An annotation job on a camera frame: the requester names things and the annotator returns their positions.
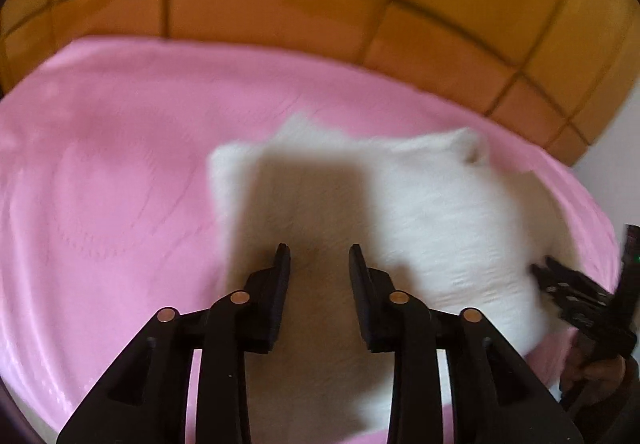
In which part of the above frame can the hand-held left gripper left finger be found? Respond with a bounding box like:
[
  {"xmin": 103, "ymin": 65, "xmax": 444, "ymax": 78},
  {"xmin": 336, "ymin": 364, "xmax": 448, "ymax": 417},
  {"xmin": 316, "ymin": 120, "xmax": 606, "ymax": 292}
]
[{"xmin": 57, "ymin": 243, "xmax": 292, "ymax": 444}]

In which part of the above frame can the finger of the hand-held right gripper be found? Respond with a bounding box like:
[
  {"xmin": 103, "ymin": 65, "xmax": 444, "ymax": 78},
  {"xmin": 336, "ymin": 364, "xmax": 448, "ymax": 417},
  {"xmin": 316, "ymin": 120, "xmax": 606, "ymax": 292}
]
[
  {"xmin": 530, "ymin": 255, "xmax": 612, "ymax": 307},
  {"xmin": 542, "ymin": 290, "xmax": 612, "ymax": 331}
]

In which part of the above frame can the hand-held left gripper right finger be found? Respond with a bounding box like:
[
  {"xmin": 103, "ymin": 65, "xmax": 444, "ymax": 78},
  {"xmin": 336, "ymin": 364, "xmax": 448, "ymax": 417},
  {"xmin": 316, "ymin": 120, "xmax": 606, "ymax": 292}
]
[{"xmin": 348, "ymin": 244, "xmax": 586, "ymax": 444}]

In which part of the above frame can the white towel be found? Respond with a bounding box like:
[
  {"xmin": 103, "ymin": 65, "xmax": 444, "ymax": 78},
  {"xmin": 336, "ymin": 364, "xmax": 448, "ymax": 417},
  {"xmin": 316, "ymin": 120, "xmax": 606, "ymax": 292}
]
[{"xmin": 207, "ymin": 113, "xmax": 551, "ymax": 431}]

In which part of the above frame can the person's right hand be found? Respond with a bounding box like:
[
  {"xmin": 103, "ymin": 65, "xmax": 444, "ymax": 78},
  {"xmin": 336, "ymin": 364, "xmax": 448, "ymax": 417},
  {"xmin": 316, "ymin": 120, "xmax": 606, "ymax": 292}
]
[{"xmin": 560, "ymin": 354, "xmax": 632, "ymax": 400}]

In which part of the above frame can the pink quilted blanket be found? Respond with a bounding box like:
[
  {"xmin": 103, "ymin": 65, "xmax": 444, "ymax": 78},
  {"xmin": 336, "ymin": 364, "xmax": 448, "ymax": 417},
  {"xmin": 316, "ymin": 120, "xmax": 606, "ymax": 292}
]
[{"xmin": 0, "ymin": 38, "xmax": 625, "ymax": 444}]

